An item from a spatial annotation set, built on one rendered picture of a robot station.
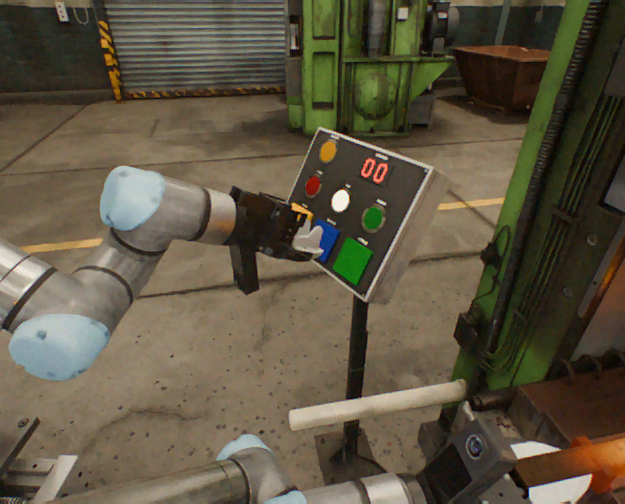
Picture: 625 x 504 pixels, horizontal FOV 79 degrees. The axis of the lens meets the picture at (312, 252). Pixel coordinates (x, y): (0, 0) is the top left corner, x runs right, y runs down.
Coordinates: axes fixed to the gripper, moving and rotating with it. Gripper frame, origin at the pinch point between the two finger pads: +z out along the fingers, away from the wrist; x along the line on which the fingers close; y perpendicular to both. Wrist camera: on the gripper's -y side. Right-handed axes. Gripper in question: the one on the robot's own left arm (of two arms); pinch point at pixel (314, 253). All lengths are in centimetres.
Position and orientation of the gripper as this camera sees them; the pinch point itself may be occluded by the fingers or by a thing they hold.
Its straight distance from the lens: 68.9
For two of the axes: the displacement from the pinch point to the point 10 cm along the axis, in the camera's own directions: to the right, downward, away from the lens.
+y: 4.0, -8.9, -2.2
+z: 7.0, 1.4, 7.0
